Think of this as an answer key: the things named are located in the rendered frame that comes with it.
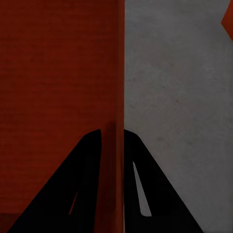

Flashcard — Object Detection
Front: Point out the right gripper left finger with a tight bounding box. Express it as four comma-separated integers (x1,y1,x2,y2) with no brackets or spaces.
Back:
7,129,101,233

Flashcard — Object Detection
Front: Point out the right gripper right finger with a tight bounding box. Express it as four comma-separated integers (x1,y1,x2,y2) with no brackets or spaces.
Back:
124,129,204,233

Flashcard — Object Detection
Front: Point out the storage box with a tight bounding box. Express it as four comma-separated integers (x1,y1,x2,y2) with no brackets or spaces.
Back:
221,0,233,41
0,0,125,233

